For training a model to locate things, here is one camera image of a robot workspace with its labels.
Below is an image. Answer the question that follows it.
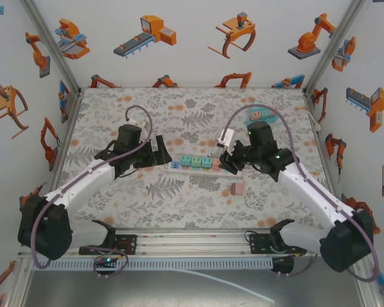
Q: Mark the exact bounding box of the white pastel power strip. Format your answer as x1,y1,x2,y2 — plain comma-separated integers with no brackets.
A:
164,159,233,176

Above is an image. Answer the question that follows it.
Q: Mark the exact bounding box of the teal triangular holder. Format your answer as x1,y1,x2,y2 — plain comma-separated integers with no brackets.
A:
244,104,279,125

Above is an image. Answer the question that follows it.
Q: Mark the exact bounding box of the small pastel power strip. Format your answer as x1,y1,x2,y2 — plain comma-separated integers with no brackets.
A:
248,108,273,122

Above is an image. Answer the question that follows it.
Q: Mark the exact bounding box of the floral patterned table mat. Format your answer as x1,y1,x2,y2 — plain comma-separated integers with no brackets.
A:
52,86,348,230

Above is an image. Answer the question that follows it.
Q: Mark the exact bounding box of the thin white tube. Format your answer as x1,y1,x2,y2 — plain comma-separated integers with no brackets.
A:
175,268,275,304

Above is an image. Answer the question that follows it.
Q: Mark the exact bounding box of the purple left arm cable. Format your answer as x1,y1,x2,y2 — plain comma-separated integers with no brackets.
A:
30,104,129,279

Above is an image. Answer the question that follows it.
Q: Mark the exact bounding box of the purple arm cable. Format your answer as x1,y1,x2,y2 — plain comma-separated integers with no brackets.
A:
223,103,381,283
30,104,129,279

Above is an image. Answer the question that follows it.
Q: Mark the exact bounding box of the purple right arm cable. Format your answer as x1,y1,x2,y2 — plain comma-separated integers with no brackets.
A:
223,103,381,283

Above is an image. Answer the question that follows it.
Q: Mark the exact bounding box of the aluminium side rail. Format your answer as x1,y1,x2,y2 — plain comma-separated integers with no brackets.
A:
302,88,343,199
47,89,84,193

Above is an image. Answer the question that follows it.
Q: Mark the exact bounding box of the aluminium frame rail with slots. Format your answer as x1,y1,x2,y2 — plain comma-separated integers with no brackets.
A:
17,228,324,260

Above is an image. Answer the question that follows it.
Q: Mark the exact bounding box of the white slotted cable duct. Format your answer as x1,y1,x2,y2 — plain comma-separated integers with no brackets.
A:
31,258,275,271

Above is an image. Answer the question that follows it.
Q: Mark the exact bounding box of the aluminium frame post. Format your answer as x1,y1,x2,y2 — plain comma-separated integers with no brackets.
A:
19,0,84,97
301,0,368,93

